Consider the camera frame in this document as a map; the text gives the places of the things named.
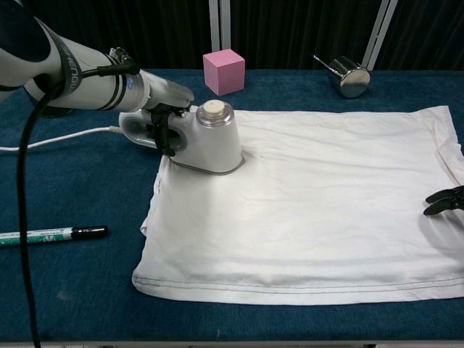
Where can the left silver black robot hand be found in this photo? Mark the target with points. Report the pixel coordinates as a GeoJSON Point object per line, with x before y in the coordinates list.
{"type": "Point", "coordinates": [166, 92]}

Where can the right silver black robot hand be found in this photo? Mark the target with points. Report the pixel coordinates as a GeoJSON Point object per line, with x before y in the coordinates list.
{"type": "Point", "coordinates": [449, 197]}

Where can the white handheld steam iron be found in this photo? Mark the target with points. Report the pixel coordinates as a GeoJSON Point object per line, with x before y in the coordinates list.
{"type": "Point", "coordinates": [214, 145]}

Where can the white t-shirt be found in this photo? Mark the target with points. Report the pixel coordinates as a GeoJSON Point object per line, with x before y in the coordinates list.
{"type": "Point", "coordinates": [297, 224]}

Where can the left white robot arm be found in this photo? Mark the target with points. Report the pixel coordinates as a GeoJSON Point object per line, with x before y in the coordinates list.
{"type": "Point", "coordinates": [90, 87]}

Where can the pink cube block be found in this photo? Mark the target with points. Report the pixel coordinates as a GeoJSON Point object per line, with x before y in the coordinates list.
{"type": "Point", "coordinates": [223, 74]}

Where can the black pleated curtain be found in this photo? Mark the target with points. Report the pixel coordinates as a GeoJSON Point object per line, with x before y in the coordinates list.
{"type": "Point", "coordinates": [290, 32]}

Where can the stainless steel spouted cup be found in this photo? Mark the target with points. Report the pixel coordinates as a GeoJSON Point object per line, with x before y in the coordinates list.
{"type": "Point", "coordinates": [353, 81]}

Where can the white marker with black cap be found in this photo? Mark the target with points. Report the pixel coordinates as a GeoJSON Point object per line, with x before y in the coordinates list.
{"type": "Point", "coordinates": [54, 235]}

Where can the blue felt table cover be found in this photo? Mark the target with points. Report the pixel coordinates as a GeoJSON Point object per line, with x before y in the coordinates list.
{"type": "Point", "coordinates": [72, 290]}

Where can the aluminium frame post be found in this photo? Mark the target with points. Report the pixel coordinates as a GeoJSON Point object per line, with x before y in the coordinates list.
{"type": "Point", "coordinates": [378, 32]}
{"type": "Point", "coordinates": [219, 25]}

